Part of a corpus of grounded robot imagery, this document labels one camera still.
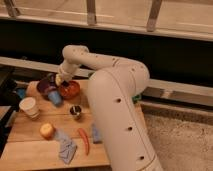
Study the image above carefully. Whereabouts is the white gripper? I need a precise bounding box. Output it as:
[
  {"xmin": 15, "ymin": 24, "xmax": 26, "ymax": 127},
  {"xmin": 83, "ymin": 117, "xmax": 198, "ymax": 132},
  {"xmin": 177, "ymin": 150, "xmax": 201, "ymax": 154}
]
[{"xmin": 55, "ymin": 62, "xmax": 79, "ymax": 87}]

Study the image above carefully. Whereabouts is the blue brush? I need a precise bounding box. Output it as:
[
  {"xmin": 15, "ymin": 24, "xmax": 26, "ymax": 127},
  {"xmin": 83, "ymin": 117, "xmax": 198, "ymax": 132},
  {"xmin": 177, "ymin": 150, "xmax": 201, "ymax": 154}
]
[{"xmin": 48, "ymin": 91, "xmax": 62, "ymax": 106}]

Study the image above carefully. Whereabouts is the purple bowl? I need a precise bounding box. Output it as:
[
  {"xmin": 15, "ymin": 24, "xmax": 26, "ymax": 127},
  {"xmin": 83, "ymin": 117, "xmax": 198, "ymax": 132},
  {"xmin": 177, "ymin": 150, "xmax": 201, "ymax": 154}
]
[{"xmin": 37, "ymin": 75, "xmax": 57, "ymax": 96}]

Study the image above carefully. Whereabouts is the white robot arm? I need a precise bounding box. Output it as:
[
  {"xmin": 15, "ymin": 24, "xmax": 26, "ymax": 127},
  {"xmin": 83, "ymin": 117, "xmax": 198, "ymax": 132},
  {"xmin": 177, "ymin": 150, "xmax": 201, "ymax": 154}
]
[{"xmin": 56, "ymin": 45, "xmax": 163, "ymax": 171}]

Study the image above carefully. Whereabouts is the red bowl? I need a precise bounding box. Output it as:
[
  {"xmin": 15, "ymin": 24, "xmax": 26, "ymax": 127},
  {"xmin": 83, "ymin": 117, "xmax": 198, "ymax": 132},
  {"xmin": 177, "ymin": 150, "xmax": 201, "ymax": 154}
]
[{"xmin": 59, "ymin": 81, "xmax": 80, "ymax": 99}]

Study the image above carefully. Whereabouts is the small metal cup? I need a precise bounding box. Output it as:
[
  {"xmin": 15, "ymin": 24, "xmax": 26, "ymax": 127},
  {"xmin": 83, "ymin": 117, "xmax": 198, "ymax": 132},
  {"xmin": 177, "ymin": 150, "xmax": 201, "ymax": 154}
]
[{"xmin": 70, "ymin": 105, "xmax": 82, "ymax": 120}]

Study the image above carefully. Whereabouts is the white paper cup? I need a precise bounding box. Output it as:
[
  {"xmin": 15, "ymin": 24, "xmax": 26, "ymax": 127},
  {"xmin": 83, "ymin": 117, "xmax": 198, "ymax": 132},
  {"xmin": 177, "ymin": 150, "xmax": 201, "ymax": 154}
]
[{"xmin": 19, "ymin": 97, "xmax": 40, "ymax": 119}]

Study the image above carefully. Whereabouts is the small blue object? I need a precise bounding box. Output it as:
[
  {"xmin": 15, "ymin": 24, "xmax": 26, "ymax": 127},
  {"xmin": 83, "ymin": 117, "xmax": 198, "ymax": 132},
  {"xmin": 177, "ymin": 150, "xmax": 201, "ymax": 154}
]
[{"xmin": 16, "ymin": 88, "xmax": 26, "ymax": 99}]

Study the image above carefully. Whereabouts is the yellow apple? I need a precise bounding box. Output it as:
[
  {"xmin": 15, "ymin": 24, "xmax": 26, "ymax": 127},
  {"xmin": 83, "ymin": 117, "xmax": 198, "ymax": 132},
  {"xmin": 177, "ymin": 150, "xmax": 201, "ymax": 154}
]
[{"xmin": 40, "ymin": 123, "xmax": 55, "ymax": 139}]

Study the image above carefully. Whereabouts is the wooden cutting board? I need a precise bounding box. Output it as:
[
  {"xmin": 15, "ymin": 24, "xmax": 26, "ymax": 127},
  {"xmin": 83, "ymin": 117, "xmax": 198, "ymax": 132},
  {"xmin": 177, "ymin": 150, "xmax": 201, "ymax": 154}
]
[{"xmin": 0, "ymin": 78, "xmax": 148, "ymax": 171}]

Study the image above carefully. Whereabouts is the blue sponge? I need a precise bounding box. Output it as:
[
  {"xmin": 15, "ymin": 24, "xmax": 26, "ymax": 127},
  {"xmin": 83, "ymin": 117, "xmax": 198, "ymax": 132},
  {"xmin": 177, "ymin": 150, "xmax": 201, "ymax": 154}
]
[{"xmin": 92, "ymin": 125, "xmax": 102, "ymax": 144}]

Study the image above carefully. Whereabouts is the red chili pepper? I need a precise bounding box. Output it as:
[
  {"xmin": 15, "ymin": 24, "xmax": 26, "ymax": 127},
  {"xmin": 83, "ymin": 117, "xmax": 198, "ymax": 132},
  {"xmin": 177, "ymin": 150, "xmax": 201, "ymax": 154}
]
[{"xmin": 78, "ymin": 128, "xmax": 90, "ymax": 155}]

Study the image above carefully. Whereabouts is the grey blue cloth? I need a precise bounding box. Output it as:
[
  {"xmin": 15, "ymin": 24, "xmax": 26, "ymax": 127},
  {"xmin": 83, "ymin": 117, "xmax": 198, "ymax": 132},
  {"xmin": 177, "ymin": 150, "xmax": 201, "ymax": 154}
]
[{"xmin": 54, "ymin": 129, "xmax": 77, "ymax": 164}]

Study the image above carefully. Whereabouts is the green box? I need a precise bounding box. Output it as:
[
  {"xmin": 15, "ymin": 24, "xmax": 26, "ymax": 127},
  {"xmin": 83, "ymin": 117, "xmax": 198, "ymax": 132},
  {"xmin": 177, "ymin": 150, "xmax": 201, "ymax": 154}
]
[{"xmin": 132, "ymin": 94, "xmax": 142, "ymax": 103}]

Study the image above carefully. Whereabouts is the metal window rail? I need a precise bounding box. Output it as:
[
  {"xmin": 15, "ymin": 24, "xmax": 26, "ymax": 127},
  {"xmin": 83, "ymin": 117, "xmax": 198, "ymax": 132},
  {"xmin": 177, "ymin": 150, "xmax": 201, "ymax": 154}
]
[{"xmin": 0, "ymin": 56, "xmax": 213, "ymax": 107}]

